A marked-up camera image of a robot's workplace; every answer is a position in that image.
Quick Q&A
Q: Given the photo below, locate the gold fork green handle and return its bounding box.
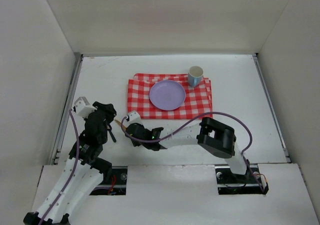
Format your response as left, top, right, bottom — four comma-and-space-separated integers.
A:
106, 123, 117, 143

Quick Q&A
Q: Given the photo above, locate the right aluminium table rail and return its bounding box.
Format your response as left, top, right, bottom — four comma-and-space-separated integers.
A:
252, 53, 292, 163

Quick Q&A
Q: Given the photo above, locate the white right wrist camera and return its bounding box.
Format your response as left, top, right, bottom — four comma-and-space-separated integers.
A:
125, 110, 142, 125

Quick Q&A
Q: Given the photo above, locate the gold knife green handle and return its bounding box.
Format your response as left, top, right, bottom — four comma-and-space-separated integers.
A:
114, 119, 127, 130

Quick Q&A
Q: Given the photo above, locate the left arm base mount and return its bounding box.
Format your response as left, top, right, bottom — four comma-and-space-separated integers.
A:
90, 166, 128, 196

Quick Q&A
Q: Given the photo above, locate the red white checkered cloth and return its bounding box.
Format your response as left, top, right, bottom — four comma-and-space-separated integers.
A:
127, 73, 213, 120

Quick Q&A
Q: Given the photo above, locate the left aluminium table rail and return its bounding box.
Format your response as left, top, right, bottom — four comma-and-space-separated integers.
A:
48, 52, 83, 165

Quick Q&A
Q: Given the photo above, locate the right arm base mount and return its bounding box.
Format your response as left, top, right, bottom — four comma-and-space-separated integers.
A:
215, 164, 269, 195

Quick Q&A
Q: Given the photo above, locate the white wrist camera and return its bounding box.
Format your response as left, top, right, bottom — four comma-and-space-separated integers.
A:
73, 96, 97, 119
125, 110, 142, 125

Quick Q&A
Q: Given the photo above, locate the blue white mug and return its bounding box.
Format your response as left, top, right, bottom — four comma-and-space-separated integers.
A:
187, 66, 204, 88

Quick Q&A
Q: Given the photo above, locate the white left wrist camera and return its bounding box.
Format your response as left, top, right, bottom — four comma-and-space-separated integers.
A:
73, 96, 97, 119

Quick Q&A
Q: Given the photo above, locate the aluminium table rail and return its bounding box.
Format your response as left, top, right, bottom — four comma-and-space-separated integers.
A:
48, 52, 83, 165
252, 53, 292, 163

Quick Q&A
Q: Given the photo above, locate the purple plastic plate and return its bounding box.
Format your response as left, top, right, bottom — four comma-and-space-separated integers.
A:
149, 80, 186, 111

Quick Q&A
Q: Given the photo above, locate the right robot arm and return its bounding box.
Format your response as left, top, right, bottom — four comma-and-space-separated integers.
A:
121, 116, 247, 176

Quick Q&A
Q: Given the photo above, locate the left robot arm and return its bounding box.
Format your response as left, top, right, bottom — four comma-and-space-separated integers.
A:
23, 97, 117, 225

